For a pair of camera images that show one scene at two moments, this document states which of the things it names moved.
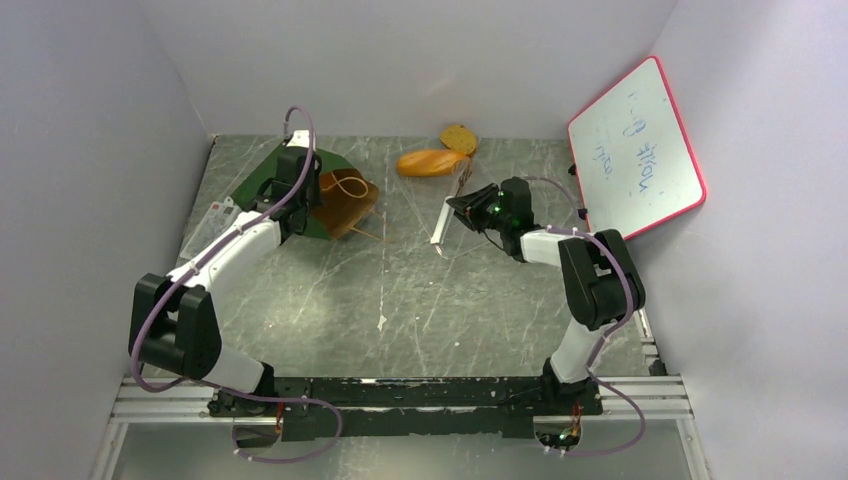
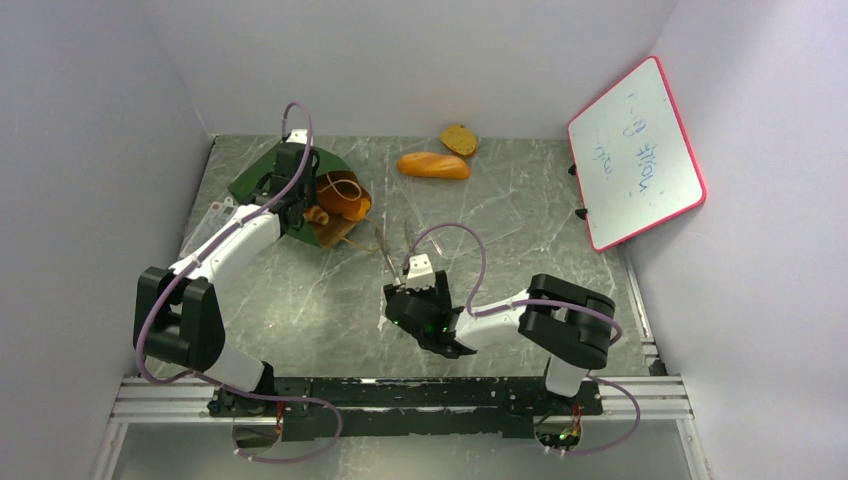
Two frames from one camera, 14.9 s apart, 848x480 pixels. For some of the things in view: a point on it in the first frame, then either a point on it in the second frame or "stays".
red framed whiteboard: (634, 163) stays
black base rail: (333, 408) stays
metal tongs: (447, 212) -> (398, 277)
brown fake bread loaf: (430, 163) stays
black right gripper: (470, 208) -> (411, 292)
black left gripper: (316, 199) stays
